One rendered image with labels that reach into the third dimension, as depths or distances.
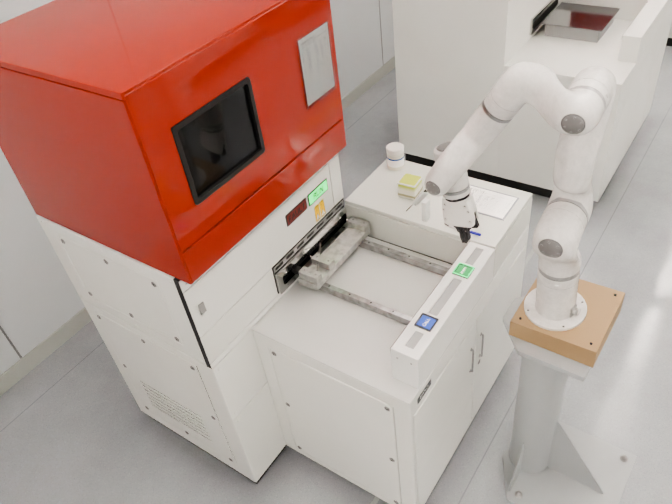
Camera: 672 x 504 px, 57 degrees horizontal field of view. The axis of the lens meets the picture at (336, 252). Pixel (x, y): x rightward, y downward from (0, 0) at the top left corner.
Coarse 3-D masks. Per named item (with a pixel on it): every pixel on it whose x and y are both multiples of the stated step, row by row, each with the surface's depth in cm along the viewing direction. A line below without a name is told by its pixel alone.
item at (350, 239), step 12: (348, 228) 242; (336, 240) 238; (348, 240) 237; (360, 240) 238; (324, 252) 233; (336, 252) 233; (348, 252) 233; (312, 264) 229; (336, 264) 228; (324, 276) 223; (312, 288) 222
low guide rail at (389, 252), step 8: (368, 240) 240; (368, 248) 240; (376, 248) 237; (384, 248) 236; (392, 256) 235; (400, 256) 232; (408, 256) 231; (416, 264) 230; (424, 264) 227; (432, 264) 226; (440, 272) 225
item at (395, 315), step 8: (320, 288) 226; (328, 288) 223; (336, 288) 222; (336, 296) 223; (344, 296) 220; (352, 296) 218; (360, 296) 218; (360, 304) 218; (368, 304) 215; (376, 304) 214; (376, 312) 215; (384, 312) 212; (392, 312) 211; (400, 312) 210; (400, 320) 210; (408, 320) 207
